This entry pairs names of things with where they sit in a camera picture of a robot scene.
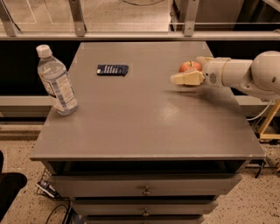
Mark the metal railing with glass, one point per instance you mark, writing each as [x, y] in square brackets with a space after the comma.
[140, 19]

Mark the grey drawer cabinet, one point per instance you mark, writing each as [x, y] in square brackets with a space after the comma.
[141, 123]

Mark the middle grey drawer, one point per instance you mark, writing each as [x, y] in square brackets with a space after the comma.
[144, 207]

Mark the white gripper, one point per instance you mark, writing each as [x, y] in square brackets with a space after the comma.
[212, 73]

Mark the clear blue plastic water bottle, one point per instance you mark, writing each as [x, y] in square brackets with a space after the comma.
[55, 78]

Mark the yellow wooden frame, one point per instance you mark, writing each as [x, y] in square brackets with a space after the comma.
[266, 123]

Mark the grey drawer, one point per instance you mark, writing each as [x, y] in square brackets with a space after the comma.
[145, 220]
[144, 185]
[144, 207]

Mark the small device on floor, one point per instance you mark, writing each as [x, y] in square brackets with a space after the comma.
[47, 188]

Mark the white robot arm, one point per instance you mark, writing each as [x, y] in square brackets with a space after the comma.
[258, 77]

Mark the top grey drawer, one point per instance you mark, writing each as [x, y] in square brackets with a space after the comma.
[144, 185]

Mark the red apple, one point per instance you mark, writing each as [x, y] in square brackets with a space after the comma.
[189, 65]

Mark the black chair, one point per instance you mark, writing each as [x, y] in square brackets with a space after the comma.
[10, 185]

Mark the bottom grey drawer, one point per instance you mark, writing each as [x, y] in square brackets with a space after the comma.
[145, 220]

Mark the dark blue snack packet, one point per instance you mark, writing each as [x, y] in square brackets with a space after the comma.
[112, 70]

